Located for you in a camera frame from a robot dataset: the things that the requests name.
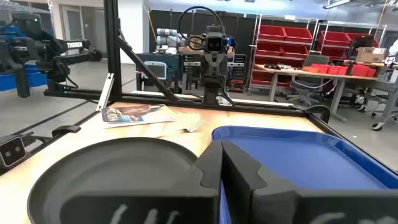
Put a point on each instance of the Acadia illustrated postcard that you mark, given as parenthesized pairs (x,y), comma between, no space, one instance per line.
(136,115)

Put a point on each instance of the metal rack with red bins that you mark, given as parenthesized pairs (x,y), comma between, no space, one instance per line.
(270,32)
(334,39)

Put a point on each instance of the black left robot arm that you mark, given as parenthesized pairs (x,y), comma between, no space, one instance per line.
(211,95)

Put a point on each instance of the black round plate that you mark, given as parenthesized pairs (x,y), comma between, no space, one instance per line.
(109,168)

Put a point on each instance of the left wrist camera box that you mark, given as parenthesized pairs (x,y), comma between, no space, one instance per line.
(214,43)

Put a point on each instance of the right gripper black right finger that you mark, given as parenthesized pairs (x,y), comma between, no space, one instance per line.
(280,208)

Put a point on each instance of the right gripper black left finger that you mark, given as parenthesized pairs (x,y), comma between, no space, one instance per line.
(140,208)

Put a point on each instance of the silver metal bracket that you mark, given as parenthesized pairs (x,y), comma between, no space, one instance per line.
(105,91)

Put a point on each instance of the cardboard box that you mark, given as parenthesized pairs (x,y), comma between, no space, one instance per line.
(370,55)

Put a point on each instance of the robot teach pendant tablet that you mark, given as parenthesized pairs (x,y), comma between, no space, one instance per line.
(155,70)

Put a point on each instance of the blue plastic tray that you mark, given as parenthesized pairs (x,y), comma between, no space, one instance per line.
(295,158)

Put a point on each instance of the workbench with red bins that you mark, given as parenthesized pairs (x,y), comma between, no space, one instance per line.
(311,73)

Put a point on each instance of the black table clamp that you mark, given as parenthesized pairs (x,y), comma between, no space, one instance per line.
(320,109)
(65,129)

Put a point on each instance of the black aluminium table frame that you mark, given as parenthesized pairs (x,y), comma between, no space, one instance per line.
(112,46)

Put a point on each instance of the gray office chair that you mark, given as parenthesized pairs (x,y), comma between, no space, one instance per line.
(306,87)

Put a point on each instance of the table-level camera box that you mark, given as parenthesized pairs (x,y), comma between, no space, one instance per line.
(12,151)

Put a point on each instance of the black Trossen robot arm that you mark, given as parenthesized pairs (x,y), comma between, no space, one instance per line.
(46,49)

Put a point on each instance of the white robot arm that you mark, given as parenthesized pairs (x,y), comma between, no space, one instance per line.
(168,37)

